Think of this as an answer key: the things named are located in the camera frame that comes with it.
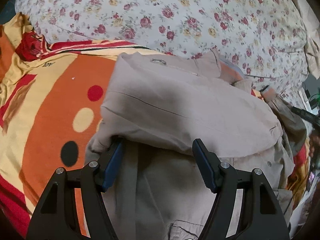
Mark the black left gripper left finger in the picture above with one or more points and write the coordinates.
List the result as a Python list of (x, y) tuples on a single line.
[(55, 216)]

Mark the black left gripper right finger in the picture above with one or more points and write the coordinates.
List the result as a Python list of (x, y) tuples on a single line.
[(245, 206)]

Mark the beige grey jacket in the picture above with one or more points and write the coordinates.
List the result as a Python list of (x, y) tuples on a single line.
[(160, 104)]

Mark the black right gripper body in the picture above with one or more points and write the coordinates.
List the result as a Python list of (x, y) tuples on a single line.
[(307, 116)]

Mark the orange red yellow blanket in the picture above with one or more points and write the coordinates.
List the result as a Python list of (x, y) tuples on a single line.
[(51, 97)]

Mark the white floral quilt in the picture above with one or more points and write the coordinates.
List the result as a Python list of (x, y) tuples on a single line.
[(265, 38)]

